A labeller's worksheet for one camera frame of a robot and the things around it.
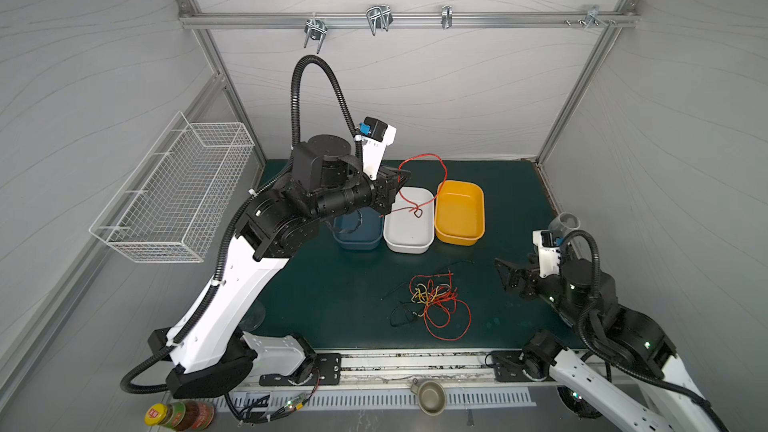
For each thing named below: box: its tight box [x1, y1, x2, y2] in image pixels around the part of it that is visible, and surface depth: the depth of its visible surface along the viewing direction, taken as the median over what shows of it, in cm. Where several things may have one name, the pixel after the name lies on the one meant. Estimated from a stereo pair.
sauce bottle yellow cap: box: [144, 403, 168, 426], surface depth 54 cm
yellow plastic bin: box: [435, 180, 485, 246], surface depth 106 cm
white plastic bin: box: [383, 186, 435, 254], surface depth 100 cm
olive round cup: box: [410, 378, 446, 417], surface depth 70 cm
